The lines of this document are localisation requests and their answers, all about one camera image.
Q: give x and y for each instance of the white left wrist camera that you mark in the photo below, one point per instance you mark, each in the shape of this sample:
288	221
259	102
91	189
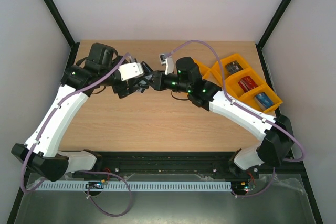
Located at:
130	70

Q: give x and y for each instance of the black frame post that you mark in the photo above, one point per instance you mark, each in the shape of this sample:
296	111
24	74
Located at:
273	23
60	23

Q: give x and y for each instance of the red VIP card stack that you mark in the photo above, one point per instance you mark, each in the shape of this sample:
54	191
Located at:
247	83

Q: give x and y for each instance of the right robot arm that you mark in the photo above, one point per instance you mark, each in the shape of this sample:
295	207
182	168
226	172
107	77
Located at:
184	76

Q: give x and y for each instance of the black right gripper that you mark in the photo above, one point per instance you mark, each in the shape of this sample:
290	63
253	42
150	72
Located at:
158	80

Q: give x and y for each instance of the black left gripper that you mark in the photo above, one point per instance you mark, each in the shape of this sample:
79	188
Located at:
118	89

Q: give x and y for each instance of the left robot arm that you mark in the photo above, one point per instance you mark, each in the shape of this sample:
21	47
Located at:
102	67

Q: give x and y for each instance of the yellow bin with red cards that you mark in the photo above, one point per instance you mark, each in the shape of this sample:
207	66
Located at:
232	85

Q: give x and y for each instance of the black leather card holder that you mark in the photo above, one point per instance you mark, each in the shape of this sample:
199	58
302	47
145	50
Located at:
145	81

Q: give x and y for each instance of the yellow bin with black cards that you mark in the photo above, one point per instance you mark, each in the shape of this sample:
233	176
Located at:
217	71

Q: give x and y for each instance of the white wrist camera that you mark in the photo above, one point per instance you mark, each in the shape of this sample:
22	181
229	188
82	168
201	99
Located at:
166	60
130	70

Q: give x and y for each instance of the black card stack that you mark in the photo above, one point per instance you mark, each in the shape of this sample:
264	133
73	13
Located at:
233	67

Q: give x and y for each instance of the white slotted cable duct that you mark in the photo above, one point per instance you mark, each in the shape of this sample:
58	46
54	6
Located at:
137	186

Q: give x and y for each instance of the black frame post left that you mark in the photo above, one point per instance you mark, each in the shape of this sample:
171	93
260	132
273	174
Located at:
60	23

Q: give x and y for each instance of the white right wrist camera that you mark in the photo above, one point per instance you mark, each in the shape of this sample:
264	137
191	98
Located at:
166	60

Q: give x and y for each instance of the yellow bin with blue cards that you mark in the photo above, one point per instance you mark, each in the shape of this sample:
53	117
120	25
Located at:
248	99

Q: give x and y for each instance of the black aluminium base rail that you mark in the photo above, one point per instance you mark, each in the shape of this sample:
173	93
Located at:
217	165

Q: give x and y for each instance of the blue card stack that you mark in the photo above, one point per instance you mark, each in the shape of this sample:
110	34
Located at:
263	101

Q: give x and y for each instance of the black frame post right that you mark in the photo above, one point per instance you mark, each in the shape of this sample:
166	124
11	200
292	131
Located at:
273	23

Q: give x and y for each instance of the yellow bin with white cards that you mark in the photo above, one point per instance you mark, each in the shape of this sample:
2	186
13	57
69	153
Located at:
204	70

